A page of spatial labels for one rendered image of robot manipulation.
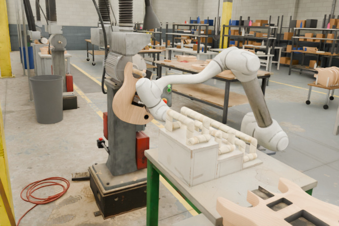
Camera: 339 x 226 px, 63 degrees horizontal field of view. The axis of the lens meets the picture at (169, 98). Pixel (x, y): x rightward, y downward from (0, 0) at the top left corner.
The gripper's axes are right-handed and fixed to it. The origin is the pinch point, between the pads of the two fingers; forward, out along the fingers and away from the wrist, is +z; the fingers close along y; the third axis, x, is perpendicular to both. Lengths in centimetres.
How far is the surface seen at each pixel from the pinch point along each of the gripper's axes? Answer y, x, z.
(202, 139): -10, 1, -90
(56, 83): -7, -43, 280
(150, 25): -11, 51, -1
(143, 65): 2.9, 23.8, 19.2
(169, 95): 33.7, 8.3, 17.8
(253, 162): 27, -5, -89
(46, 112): -9, -91, 281
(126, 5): -29, 58, 5
